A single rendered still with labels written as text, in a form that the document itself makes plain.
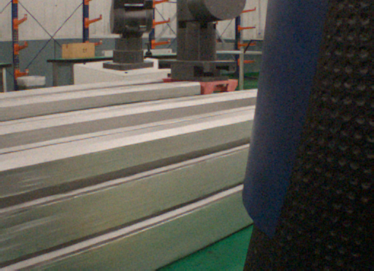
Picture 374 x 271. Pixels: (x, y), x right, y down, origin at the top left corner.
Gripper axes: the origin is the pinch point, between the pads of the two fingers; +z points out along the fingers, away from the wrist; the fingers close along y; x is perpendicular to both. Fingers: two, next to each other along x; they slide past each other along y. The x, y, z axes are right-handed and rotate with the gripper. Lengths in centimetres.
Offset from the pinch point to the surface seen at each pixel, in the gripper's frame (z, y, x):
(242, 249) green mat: 1.9, 25.9, -21.1
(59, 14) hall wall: -90, -745, 321
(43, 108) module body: -5.6, 5.2, -25.4
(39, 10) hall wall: -98, -745, 274
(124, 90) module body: -6.4, 5.0, -15.8
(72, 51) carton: -8, -478, 219
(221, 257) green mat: 1.9, 25.7, -22.9
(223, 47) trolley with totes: -11, -272, 313
